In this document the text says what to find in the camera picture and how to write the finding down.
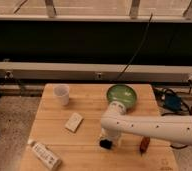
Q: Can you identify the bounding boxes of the black hanging cable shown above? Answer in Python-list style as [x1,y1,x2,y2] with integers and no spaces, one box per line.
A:
[116,13,154,82]

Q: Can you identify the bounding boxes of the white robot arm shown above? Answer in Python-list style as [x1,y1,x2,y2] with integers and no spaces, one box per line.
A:
[100,101,192,146]

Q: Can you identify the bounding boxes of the black floor cables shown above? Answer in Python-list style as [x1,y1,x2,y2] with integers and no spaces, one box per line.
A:
[153,87,192,150]

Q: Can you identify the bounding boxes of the white plastic cup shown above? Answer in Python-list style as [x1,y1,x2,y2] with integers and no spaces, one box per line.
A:
[53,84,70,106]

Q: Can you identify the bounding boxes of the white labelled bottle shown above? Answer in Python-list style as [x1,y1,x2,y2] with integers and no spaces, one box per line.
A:
[28,139,61,171]

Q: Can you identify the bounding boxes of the green bowl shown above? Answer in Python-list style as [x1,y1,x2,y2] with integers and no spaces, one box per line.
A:
[106,84,137,109]

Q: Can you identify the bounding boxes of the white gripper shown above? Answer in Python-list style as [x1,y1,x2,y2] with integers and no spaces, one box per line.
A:
[103,129,122,146]

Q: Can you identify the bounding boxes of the blue box on floor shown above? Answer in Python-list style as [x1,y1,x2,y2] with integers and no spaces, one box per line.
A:
[164,94,181,111]

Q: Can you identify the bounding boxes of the brown red marker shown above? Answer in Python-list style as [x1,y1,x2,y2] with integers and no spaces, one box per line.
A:
[139,137,150,155]

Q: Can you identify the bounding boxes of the black eraser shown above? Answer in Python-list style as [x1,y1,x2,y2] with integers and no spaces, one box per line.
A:
[99,139,113,150]

